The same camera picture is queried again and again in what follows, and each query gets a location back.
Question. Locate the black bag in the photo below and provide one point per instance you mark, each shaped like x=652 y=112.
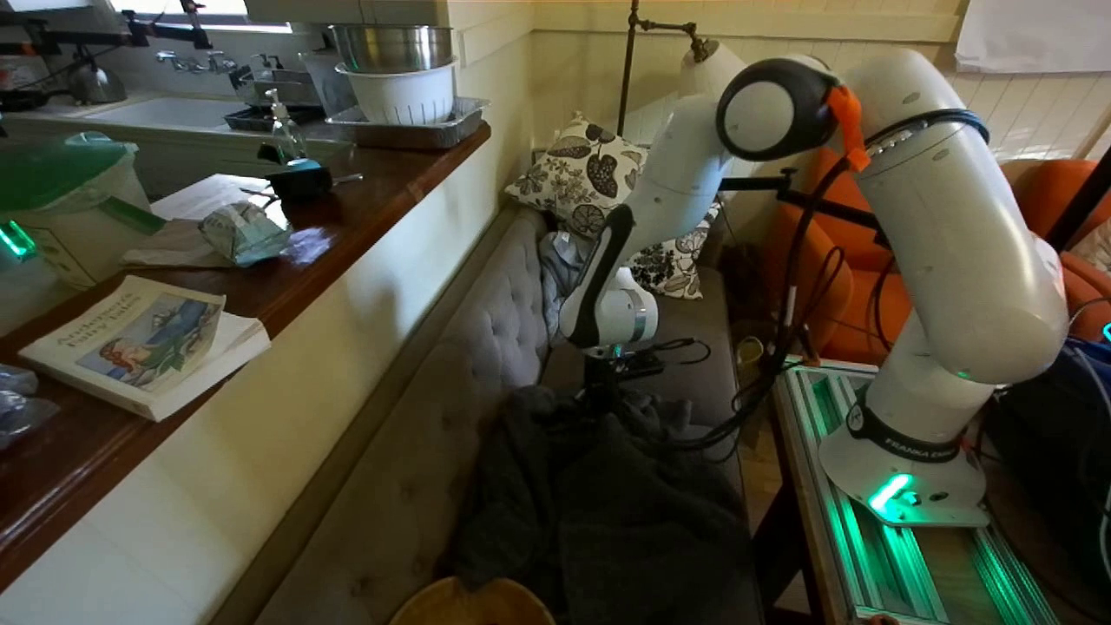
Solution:
x=1052 y=464

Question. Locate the dark grey knitted blanket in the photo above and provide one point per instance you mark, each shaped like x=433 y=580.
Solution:
x=603 y=521

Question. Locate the green-lidded plastic container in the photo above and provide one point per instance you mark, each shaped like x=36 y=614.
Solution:
x=56 y=195

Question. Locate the blue face mask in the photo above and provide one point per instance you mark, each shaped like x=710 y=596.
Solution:
x=243 y=230

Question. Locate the stainless steel pot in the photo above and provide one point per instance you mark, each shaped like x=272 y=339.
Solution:
x=390 y=47

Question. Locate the pale blue-grey cloth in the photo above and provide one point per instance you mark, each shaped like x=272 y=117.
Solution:
x=564 y=273

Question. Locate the white hanging cloth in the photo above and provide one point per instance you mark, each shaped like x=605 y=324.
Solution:
x=1028 y=36

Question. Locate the small floral pillow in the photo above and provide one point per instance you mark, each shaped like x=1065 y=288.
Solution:
x=673 y=266

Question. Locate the orange armchair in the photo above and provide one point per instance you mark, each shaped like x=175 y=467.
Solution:
x=837 y=300

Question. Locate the floor lamp with white shade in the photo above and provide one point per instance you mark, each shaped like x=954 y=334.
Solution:
x=629 y=70

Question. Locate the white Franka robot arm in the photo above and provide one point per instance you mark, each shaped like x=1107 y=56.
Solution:
x=949 y=230

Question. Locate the grey tufted sofa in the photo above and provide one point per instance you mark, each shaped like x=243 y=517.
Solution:
x=404 y=496

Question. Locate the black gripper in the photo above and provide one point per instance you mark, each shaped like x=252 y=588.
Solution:
x=609 y=375

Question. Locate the metal baking tray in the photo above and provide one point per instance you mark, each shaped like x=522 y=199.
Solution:
x=404 y=129

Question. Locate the white paper sheet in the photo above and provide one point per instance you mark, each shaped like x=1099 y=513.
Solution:
x=197 y=203

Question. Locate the clear plastic bag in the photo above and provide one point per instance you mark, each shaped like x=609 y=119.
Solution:
x=21 y=403

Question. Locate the dark cup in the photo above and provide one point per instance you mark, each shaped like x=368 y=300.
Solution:
x=304 y=191

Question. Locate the aluminium robot mounting table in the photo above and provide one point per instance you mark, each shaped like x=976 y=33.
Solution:
x=905 y=568

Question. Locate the round wooden bowl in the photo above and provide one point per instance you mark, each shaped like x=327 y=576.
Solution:
x=469 y=606

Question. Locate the magazine on counter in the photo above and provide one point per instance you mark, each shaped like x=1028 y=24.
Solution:
x=140 y=347

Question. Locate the white ribbed bowl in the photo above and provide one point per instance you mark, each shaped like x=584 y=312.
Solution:
x=402 y=96

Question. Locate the large floral pillow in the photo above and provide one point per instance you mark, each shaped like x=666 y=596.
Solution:
x=577 y=173

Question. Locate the dark wooden counter shelf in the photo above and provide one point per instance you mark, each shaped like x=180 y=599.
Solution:
x=299 y=278

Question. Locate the black kettle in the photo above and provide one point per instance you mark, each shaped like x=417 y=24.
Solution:
x=94 y=83

